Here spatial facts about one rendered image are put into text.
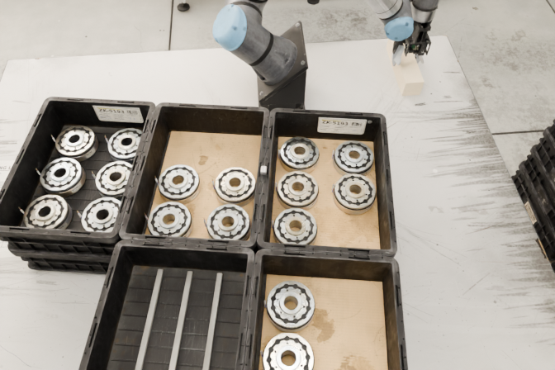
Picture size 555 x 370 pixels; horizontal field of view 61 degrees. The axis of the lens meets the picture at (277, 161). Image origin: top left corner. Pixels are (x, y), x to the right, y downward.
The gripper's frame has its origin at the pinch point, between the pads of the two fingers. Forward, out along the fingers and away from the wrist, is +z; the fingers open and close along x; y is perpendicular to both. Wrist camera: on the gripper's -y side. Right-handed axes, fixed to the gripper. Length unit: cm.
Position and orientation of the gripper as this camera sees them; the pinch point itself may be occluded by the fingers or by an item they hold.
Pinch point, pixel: (405, 61)
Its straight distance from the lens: 168.7
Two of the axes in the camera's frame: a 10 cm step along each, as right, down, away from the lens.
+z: 0.0, 5.8, 8.1
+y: 0.9, 8.1, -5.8
